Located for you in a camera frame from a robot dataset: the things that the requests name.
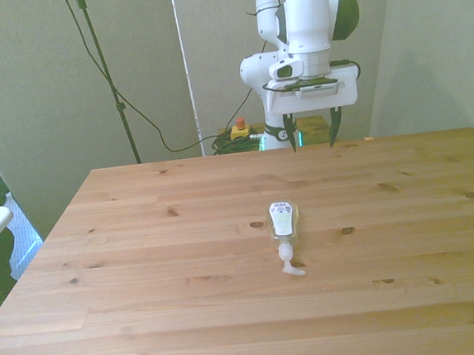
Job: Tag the yellow emergency stop button box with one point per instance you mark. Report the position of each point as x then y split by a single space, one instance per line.
241 131

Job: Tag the white mesh panel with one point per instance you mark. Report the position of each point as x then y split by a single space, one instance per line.
24 237

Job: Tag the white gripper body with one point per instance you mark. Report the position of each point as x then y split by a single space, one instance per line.
347 89

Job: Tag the clear sanitizer pump bottle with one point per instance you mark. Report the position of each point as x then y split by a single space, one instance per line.
282 220

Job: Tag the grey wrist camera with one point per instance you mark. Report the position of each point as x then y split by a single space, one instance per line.
317 90

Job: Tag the black camera stand pole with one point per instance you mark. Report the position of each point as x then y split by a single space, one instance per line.
105 68

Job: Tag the white vertical partition strip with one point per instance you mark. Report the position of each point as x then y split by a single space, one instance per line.
185 65

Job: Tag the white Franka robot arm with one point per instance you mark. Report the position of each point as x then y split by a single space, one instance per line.
305 13

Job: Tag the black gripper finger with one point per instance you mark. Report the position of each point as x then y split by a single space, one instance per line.
335 127
291 133

